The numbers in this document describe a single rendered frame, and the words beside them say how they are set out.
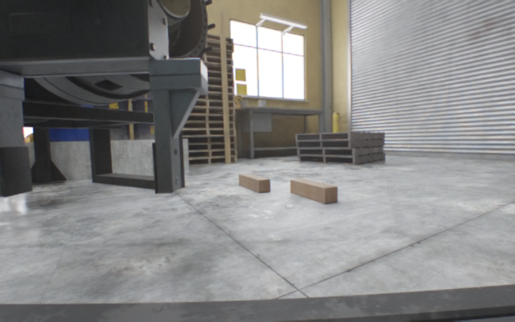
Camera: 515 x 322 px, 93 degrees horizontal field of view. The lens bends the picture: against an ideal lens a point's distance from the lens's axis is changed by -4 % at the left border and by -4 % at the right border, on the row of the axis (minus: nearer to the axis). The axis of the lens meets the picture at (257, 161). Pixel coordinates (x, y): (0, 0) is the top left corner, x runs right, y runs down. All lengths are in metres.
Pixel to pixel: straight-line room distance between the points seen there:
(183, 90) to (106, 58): 0.06
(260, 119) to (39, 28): 5.42
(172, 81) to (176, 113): 0.02
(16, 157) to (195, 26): 0.92
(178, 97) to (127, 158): 3.31
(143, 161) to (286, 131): 4.17
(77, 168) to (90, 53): 3.33
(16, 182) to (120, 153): 3.23
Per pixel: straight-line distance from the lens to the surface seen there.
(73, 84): 1.13
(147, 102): 4.12
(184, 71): 0.21
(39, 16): 0.26
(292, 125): 6.88
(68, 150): 3.54
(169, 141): 0.21
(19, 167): 0.29
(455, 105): 5.83
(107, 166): 3.14
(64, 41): 0.24
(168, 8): 0.91
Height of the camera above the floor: 0.40
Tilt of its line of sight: 5 degrees down
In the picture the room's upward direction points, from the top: 1 degrees counter-clockwise
